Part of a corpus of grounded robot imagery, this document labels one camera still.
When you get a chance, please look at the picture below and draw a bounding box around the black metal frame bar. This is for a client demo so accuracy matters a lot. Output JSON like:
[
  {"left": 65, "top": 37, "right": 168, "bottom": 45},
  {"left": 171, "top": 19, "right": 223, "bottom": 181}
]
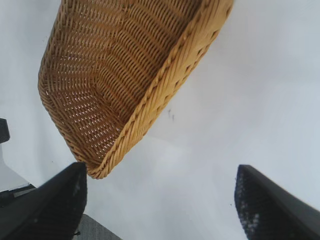
[{"left": 0, "top": 183, "right": 36, "bottom": 208}]

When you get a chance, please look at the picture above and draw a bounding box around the tan woven wicker basket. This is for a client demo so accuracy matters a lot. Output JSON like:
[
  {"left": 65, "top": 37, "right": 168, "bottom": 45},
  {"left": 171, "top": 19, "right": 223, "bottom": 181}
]
[{"left": 37, "top": 0, "right": 235, "bottom": 180}]

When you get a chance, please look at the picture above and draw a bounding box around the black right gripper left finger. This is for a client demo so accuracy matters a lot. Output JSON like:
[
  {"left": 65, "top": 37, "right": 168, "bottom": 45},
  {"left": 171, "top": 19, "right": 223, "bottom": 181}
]
[{"left": 0, "top": 161, "right": 89, "bottom": 240}]

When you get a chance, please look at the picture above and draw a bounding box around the black mounting block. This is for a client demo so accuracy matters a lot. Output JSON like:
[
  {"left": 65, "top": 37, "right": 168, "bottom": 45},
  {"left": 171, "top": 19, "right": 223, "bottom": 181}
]
[{"left": 0, "top": 118, "right": 11, "bottom": 144}]

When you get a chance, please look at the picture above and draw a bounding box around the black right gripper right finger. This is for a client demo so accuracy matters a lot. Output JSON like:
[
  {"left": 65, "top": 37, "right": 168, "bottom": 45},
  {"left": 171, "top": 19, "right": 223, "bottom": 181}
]
[{"left": 234, "top": 163, "right": 320, "bottom": 240}]

